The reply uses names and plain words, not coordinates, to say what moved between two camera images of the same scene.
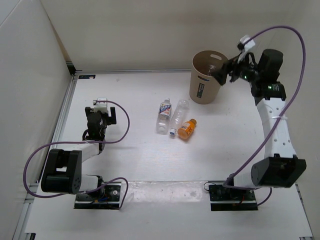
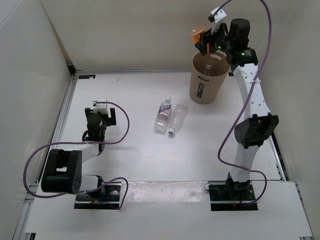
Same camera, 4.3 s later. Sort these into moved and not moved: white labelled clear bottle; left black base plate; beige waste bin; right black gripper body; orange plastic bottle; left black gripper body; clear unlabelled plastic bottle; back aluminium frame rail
Moved: orange plastic bottle; right black gripper body
Not moved: left black gripper body; white labelled clear bottle; left black base plate; beige waste bin; clear unlabelled plastic bottle; back aluminium frame rail
